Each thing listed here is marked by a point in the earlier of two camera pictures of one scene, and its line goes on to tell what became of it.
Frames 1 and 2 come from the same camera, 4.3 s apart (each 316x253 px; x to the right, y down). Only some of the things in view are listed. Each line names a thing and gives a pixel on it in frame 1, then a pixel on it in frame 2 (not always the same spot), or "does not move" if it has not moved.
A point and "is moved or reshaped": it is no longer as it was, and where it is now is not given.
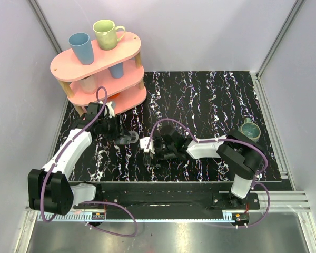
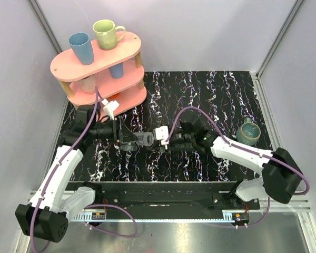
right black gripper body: (160, 146) -> (174, 139)
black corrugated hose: (171, 156) is moved or reshaped
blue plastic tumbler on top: (80, 43) does not move
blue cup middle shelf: (117, 71) does not move
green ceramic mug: (107, 34) does not move
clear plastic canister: (132, 137) is moved or reshaped
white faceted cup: (88, 84) does not move
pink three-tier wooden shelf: (118, 70) does not move
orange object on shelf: (115, 96) does not move
